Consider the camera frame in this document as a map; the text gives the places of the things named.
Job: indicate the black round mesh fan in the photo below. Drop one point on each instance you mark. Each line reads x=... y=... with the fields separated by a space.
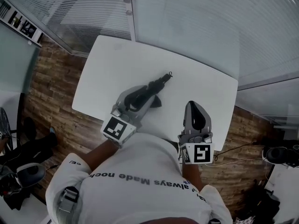
x=4 y=125

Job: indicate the patterned pink cloth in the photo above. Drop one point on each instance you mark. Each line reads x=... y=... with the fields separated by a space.
x=245 y=220

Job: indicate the person's left forearm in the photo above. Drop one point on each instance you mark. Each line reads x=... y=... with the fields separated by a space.
x=100 y=156

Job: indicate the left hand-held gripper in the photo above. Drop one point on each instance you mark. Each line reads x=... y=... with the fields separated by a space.
x=116 y=128

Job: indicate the black bag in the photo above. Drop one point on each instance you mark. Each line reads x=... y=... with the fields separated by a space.
x=262 y=205

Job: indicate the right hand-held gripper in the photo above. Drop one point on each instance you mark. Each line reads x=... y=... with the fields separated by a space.
x=199 y=154

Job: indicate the framed black and white pictures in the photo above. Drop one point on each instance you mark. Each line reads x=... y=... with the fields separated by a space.
x=21 y=24

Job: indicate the black cloth item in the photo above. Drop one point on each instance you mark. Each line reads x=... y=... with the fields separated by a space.
x=156 y=85

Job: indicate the white table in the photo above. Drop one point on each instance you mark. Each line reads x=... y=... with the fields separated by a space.
x=187 y=83

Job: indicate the round metal door fitting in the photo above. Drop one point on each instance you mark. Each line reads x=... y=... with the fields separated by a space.
x=127 y=0
x=129 y=12

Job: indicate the person's right forearm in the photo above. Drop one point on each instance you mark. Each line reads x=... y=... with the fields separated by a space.
x=191 y=176

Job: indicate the person's white printed t-shirt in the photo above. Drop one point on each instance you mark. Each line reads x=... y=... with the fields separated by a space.
x=140 y=190

